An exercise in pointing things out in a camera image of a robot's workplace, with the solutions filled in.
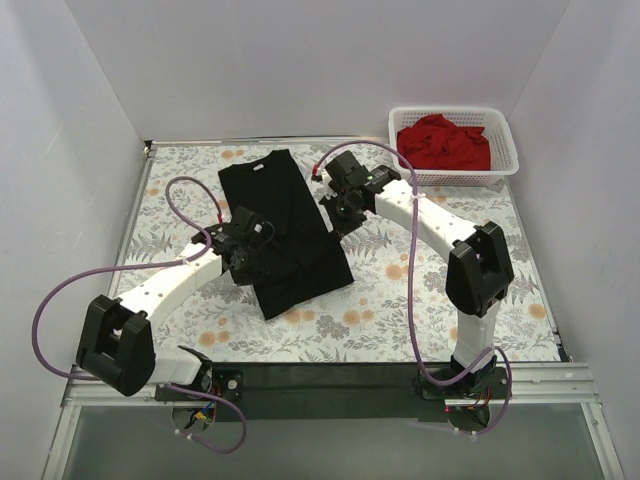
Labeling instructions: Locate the purple cable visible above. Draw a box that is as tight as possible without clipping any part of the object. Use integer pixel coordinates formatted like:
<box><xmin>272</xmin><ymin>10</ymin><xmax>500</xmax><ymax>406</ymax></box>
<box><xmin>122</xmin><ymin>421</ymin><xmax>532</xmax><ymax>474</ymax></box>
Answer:
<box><xmin>312</xmin><ymin>141</ymin><xmax>514</xmax><ymax>436</ymax></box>
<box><xmin>30</xmin><ymin>176</ymin><xmax>249</xmax><ymax>455</ymax></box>

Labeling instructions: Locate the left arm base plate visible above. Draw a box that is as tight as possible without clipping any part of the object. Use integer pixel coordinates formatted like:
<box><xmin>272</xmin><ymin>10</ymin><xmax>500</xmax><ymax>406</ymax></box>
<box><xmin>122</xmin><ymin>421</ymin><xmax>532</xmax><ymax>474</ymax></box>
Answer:
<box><xmin>154</xmin><ymin>369</ymin><xmax>244</xmax><ymax>402</ymax></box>

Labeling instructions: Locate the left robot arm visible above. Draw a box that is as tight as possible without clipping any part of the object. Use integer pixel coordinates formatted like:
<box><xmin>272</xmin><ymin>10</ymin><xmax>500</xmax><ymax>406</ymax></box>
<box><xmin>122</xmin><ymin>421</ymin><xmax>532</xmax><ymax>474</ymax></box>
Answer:
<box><xmin>76</xmin><ymin>207</ymin><xmax>276</xmax><ymax>400</ymax></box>

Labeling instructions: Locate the black t-shirt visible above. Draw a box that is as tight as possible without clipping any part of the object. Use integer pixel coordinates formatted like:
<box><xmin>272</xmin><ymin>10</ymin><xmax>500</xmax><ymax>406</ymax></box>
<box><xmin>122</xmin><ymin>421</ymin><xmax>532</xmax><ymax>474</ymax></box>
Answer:
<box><xmin>219</xmin><ymin>150</ymin><xmax>354</xmax><ymax>320</ymax></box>

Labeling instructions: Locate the white plastic basket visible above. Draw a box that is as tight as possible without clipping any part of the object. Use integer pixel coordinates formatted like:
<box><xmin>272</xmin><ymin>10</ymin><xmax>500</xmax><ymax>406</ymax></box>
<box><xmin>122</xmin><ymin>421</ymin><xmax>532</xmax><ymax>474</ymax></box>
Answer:
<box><xmin>388</xmin><ymin>106</ymin><xmax>519</xmax><ymax>187</ymax></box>

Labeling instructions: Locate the red t-shirt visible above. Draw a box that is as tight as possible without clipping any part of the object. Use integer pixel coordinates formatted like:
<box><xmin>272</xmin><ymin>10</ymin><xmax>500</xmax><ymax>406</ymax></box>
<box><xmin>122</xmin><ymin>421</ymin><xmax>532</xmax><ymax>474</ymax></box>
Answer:
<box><xmin>396</xmin><ymin>114</ymin><xmax>491</xmax><ymax>171</ymax></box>

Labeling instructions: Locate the floral table mat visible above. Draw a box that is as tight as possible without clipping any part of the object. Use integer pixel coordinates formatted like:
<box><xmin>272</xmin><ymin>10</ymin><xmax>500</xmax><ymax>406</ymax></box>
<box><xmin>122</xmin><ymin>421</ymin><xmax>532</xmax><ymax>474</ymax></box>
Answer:
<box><xmin>115</xmin><ymin>144</ymin><xmax>560</xmax><ymax>362</ymax></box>

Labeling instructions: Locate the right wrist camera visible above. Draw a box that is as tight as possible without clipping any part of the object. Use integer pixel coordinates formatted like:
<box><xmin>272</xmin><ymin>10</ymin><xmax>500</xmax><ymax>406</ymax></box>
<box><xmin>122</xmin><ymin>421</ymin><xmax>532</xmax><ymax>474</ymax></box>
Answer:
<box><xmin>311</xmin><ymin>166</ymin><xmax>338</xmax><ymax>198</ymax></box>

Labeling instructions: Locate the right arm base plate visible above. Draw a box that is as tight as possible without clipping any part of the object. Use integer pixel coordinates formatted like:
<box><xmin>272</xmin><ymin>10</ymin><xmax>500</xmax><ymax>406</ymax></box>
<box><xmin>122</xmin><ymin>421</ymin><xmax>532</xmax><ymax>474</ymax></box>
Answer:
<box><xmin>412</xmin><ymin>367</ymin><xmax>508</xmax><ymax>401</ymax></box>

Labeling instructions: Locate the aluminium table frame rail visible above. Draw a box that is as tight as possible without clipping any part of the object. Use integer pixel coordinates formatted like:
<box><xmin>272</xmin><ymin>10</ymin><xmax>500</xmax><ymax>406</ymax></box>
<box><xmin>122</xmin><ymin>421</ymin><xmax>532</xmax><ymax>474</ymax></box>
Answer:
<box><xmin>42</xmin><ymin>133</ymin><xmax>624</xmax><ymax>480</ymax></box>

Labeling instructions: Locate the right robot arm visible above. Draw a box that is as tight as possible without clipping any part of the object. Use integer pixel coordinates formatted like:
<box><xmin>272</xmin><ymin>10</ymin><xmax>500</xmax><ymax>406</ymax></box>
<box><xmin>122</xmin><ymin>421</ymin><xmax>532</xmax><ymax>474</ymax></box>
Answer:
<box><xmin>312</xmin><ymin>151</ymin><xmax>514</xmax><ymax>398</ymax></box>

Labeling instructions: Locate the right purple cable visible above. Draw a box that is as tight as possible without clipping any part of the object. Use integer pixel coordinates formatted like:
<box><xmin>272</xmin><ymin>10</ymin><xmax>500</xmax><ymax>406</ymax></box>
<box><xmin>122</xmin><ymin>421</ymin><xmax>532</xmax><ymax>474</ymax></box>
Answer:
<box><xmin>312</xmin><ymin>141</ymin><xmax>514</xmax><ymax>436</ymax></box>

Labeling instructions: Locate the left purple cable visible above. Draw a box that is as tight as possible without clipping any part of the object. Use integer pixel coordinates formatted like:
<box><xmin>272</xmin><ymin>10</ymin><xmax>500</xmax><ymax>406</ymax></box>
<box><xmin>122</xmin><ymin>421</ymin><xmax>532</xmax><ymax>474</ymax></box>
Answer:
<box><xmin>30</xmin><ymin>176</ymin><xmax>249</xmax><ymax>455</ymax></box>

